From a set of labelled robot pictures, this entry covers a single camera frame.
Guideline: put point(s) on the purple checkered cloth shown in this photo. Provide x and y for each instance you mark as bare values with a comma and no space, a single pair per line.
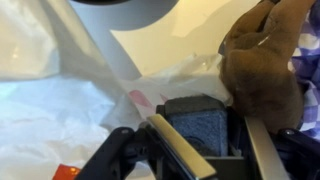
306,66

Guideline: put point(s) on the grey foam block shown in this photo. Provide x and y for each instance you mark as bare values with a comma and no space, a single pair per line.
202,121

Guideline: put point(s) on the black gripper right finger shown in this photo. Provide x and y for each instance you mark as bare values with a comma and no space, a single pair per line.
288,155

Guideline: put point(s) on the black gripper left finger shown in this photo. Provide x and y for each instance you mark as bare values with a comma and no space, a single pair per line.
166,152

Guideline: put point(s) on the white plastic Target bag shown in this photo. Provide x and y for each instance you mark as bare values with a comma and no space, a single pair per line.
59,99

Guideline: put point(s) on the round white table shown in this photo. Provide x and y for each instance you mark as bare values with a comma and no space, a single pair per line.
191,27

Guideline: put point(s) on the brown plush toy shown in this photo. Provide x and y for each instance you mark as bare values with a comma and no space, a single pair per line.
254,67

